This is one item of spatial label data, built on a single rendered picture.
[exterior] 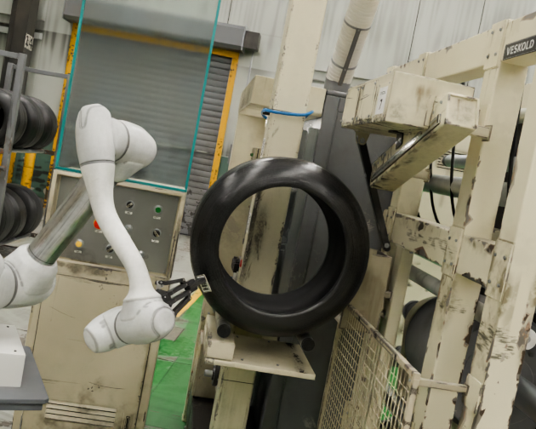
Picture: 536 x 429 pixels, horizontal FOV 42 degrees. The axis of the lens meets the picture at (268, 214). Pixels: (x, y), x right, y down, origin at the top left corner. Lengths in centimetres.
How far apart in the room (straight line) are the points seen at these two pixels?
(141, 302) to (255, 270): 83
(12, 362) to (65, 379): 87
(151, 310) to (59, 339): 128
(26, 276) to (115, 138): 58
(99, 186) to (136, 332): 44
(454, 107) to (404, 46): 971
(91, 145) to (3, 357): 69
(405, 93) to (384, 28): 967
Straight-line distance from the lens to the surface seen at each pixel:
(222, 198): 220
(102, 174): 204
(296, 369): 236
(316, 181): 222
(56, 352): 309
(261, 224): 259
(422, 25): 1178
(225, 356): 229
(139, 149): 218
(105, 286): 299
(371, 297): 263
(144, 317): 184
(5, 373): 228
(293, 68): 260
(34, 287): 240
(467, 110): 200
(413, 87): 205
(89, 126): 207
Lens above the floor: 146
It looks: 4 degrees down
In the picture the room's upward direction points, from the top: 11 degrees clockwise
